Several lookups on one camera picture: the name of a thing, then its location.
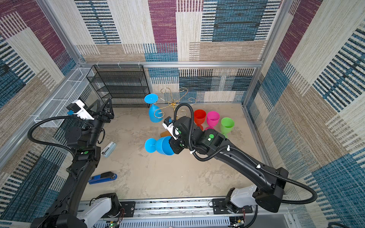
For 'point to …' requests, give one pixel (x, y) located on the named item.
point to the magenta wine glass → (213, 118)
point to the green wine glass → (227, 124)
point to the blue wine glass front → (161, 146)
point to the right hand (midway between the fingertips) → (174, 142)
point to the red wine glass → (199, 118)
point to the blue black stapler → (104, 176)
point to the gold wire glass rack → (173, 103)
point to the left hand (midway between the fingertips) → (105, 100)
